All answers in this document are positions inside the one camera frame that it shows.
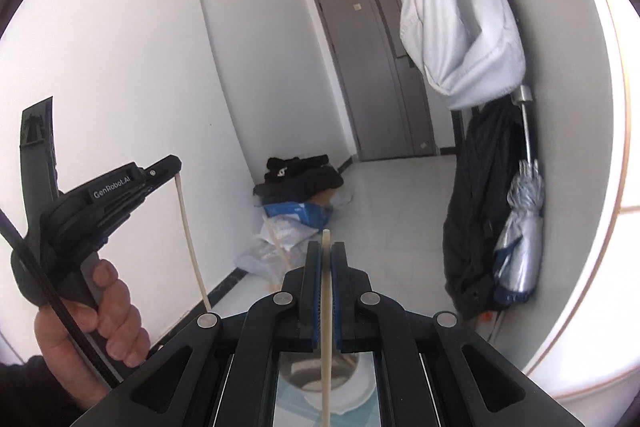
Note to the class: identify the person's left hand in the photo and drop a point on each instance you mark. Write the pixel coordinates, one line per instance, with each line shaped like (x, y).
(120, 327)

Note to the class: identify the white plastic parcel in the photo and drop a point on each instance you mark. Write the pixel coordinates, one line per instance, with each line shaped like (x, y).
(295, 234)

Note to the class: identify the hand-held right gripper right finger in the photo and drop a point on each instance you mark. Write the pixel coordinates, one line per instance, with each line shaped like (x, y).
(335, 302)

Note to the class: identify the clear plastic bag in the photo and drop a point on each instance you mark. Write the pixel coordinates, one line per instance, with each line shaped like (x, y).
(340, 199)

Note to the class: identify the wooden chopstick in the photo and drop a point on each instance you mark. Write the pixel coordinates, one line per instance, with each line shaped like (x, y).
(280, 247)
(192, 247)
(326, 357)

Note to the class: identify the white hanging bag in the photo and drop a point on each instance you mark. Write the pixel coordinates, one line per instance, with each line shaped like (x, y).
(460, 27)

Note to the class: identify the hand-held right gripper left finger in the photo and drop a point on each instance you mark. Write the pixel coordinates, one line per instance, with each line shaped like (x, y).
(316, 297)

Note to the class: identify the black hanging jacket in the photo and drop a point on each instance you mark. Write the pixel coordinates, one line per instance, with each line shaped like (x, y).
(475, 217)

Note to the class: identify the silver folded umbrella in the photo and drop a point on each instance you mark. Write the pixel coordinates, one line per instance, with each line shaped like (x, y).
(522, 227)

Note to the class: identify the blue cardboard box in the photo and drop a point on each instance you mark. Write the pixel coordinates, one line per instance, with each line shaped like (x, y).
(295, 213)

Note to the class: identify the person's left forearm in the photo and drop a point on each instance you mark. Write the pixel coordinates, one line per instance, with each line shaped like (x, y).
(45, 392)

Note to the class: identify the grey door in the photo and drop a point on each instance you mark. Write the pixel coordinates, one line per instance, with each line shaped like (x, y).
(380, 67)

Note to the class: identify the black clothes pile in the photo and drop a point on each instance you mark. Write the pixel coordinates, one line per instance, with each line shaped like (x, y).
(300, 177)

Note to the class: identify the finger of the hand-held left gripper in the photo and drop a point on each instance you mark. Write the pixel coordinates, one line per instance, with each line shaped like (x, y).
(162, 172)

